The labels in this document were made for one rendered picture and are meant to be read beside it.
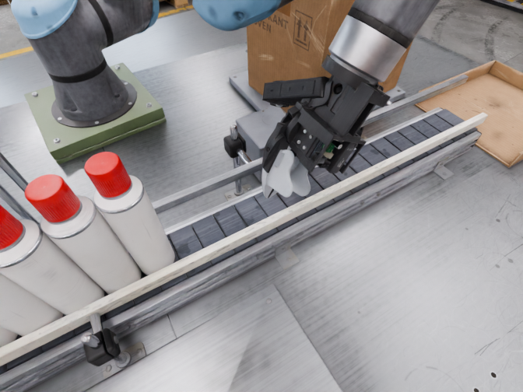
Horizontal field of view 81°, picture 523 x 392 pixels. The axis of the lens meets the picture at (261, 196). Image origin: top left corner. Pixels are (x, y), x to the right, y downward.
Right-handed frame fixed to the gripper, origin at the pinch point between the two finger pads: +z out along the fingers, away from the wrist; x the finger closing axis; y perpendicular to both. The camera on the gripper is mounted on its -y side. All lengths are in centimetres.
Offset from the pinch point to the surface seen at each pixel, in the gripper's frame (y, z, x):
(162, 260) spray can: 2.5, 10.7, -14.9
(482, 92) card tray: -7, -27, 66
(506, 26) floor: -126, -94, 350
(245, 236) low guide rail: 4.7, 5.1, -4.7
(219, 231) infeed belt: 0.0, 9.2, -5.1
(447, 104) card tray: -8, -20, 55
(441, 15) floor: -174, -77, 320
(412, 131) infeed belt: -1.9, -13.5, 34.3
